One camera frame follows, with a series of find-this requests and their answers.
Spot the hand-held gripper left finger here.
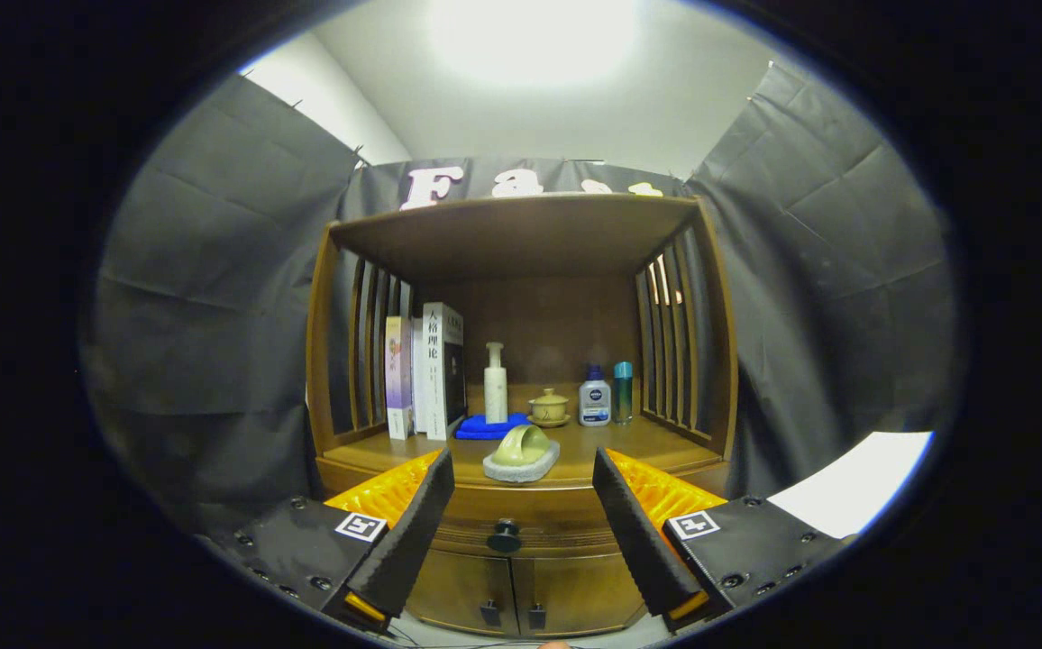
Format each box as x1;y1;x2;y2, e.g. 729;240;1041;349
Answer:
210;448;456;636

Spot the purple white book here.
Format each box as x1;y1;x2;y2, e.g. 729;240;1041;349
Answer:
385;315;414;441

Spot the yellow lidded teacup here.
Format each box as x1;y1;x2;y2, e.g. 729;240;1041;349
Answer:
528;388;572;428

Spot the white blue pump bottle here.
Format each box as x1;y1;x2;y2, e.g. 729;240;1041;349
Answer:
578;364;612;427

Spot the grey brush with green handle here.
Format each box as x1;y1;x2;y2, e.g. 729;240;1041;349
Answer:
482;424;562;484

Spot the wooden cabinet door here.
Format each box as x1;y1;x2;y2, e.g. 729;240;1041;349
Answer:
510;552;648;636
408;550;522;636

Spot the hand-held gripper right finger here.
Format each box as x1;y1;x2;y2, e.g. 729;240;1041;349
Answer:
590;448;855;635

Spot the thick white black book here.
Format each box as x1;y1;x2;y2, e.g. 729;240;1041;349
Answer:
422;302;468;442

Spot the wooden drawer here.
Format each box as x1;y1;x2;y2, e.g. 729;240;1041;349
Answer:
315;455;729;560

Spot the wooden countertop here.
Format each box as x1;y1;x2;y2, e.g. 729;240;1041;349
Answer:
323;410;725;492

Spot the thin white book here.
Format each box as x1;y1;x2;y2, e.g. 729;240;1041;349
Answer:
410;317;429;435

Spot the white panel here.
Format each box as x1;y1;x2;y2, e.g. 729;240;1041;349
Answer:
766;431;935;540

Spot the wooden cabinet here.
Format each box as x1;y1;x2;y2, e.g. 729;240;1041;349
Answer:
305;191;740;639

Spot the tall white pump bottle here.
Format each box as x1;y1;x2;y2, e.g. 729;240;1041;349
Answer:
484;342;509;425

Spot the blue folded cloth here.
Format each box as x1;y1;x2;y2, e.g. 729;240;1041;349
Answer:
455;413;533;441

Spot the black backdrop cloth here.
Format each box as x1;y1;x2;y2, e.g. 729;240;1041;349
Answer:
79;63;968;542

